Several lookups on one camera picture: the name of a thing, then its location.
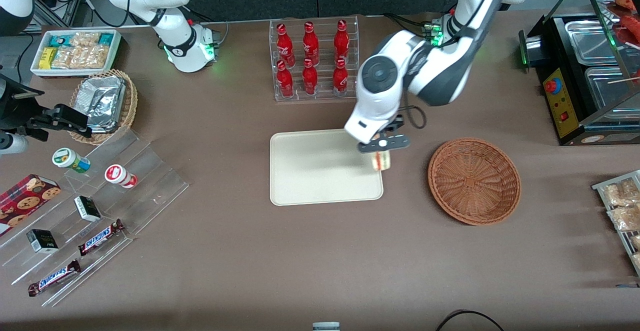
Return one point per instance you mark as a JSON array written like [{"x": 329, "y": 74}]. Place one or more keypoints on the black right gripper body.
[{"x": 11, "y": 105}]

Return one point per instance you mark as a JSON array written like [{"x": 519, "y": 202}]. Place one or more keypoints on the triangular sandwich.
[{"x": 383, "y": 162}]

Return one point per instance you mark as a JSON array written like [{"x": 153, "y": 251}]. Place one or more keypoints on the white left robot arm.
[{"x": 440, "y": 71}]

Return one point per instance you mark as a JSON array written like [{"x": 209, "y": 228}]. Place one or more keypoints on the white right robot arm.
[{"x": 175, "y": 46}]

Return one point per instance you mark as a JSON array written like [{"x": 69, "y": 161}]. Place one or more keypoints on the small wicker basket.
[{"x": 129, "y": 106}]

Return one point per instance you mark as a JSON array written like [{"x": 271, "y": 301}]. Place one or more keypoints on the cream plastic tray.
[{"x": 310, "y": 171}]

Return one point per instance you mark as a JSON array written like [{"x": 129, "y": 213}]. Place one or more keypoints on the large round wicker basket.
[{"x": 475, "y": 181}]

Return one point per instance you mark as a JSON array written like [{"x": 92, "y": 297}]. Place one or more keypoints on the silver foil pack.
[
  {"x": 102, "y": 96},
  {"x": 104, "y": 127}
]

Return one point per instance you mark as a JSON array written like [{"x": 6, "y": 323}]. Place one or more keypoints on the green lid yogurt bottle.
[{"x": 67, "y": 158}]

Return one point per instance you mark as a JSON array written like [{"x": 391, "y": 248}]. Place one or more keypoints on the white plastic snack bin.
[{"x": 36, "y": 68}]

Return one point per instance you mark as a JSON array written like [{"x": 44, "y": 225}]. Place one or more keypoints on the red cola bottle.
[
  {"x": 340, "y": 78},
  {"x": 285, "y": 81},
  {"x": 310, "y": 80},
  {"x": 310, "y": 43},
  {"x": 284, "y": 43},
  {"x": 341, "y": 41}
]

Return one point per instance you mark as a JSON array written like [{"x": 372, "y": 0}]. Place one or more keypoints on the clear acrylic bottle rack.
[{"x": 322, "y": 96}]

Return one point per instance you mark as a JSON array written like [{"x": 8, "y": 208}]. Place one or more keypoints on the yellow snack bar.
[{"x": 47, "y": 58}]

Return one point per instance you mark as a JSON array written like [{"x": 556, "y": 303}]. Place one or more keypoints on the clear bag of crackers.
[
  {"x": 92, "y": 57},
  {"x": 85, "y": 39},
  {"x": 63, "y": 57}
]

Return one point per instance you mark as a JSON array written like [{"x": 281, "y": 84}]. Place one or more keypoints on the red lid yogurt bottle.
[{"x": 119, "y": 175}]

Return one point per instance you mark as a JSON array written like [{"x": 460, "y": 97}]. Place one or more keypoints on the red cookie box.
[{"x": 25, "y": 201}]

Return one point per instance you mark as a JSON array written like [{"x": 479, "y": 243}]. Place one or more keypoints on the teal snack packet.
[
  {"x": 106, "y": 39},
  {"x": 60, "y": 40}
]

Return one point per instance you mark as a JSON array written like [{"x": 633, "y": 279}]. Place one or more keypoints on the small black box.
[
  {"x": 87, "y": 209},
  {"x": 42, "y": 241}
]

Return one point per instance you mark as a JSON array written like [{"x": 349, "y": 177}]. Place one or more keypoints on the clear acrylic stepped stand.
[{"x": 145, "y": 181}]

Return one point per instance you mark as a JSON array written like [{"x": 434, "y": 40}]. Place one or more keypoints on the snickers chocolate bar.
[
  {"x": 54, "y": 278},
  {"x": 100, "y": 237}
]

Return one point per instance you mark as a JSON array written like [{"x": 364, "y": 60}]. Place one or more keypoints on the black food warmer display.
[{"x": 562, "y": 111}]

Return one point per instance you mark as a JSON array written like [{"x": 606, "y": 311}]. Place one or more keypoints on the grey device at table edge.
[{"x": 326, "y": 326}]

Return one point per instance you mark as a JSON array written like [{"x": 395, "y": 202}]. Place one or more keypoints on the steel food pan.
[
  {"x": 607, "y": 88},
  {"x": 590, "y": 41}
]

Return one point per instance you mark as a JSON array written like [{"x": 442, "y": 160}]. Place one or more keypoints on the clear bag of pastries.
[
  {"x": 620, "y": 193},
  {"x": 636, "y": 242},
  {"x": 625, "y": 218},
  {"x": 637, "y": 260}
]

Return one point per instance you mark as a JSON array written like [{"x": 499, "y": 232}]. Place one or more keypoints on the red sausage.
[
  {"x": 631, "y": 28},
  {"x": 627, "y": 3}
]

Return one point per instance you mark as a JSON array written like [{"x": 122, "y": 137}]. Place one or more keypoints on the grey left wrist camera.
[{"x": 395, "y": 143}]

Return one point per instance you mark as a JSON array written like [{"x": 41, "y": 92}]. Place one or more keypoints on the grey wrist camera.
[
  {"x": 395, "y": 143},
  {"x": 12, "y": 144}
]

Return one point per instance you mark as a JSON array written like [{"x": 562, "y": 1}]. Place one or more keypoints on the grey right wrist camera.
[{"x": 12, "y": 144}]

